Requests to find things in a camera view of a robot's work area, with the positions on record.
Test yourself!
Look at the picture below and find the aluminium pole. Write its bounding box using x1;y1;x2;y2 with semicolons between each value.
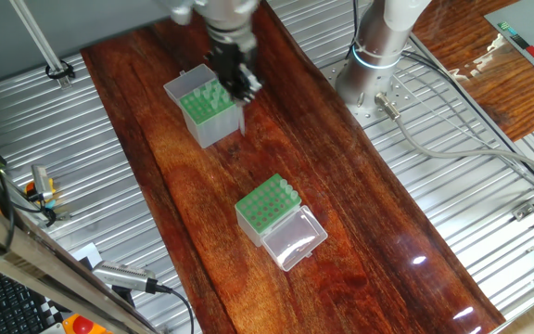
8;0;72;90

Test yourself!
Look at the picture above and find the thin black cable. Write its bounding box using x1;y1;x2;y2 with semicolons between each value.
400;49;534;191

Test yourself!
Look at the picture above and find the glossy brown wooden board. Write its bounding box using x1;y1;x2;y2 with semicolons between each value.
80;0;507;334

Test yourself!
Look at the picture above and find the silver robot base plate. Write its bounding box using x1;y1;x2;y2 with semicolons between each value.
320;55;424;129

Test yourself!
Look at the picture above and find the red emergency stop button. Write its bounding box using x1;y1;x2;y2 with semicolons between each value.
71;315;95;334

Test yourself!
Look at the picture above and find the low green rack tip box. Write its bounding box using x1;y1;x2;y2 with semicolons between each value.
234;173;329;273

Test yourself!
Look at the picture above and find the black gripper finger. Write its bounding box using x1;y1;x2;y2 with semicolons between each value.
242;64;263;101
227;81;248;104

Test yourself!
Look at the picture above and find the black cable loop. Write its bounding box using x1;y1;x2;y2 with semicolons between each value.
44;59;77;81

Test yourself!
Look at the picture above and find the tall translucent green tip box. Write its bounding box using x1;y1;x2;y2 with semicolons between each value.
163;63;242;149

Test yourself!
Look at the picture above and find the small silver camera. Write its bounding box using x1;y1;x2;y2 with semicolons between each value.
32;164;55;203

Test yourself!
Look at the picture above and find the black keyboard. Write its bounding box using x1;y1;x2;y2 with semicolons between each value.
0;263;64;334

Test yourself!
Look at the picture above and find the long silver depth camera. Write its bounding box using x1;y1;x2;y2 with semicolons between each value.
91;259;159;294

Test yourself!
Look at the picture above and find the white paper sheet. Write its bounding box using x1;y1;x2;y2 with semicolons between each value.
71;241;104;270

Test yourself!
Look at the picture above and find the black camera cable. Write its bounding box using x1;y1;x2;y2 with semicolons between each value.
155;283;197;334

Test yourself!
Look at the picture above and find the grey cable with metal plug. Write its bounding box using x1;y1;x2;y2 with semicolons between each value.
373;91;534;183

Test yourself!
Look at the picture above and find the yellow button box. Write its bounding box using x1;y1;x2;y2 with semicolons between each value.
61;313;113;334

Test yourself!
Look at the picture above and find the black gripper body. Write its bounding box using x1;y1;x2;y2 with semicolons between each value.
207;36;257;92

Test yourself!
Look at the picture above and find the steel frame bar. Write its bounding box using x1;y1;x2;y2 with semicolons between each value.
0;183;161;334

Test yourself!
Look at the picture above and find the scuffed brown wooden board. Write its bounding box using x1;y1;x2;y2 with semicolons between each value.
410;0;534;143

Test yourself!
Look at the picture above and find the black camera stand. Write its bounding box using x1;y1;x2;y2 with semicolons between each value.
111;285;136;310

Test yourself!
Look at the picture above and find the orange yellow plastic object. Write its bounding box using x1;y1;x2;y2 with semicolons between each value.
24;178;58;210

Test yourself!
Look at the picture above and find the aluminium corner bracket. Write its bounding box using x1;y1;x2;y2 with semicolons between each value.
512;202;534;222

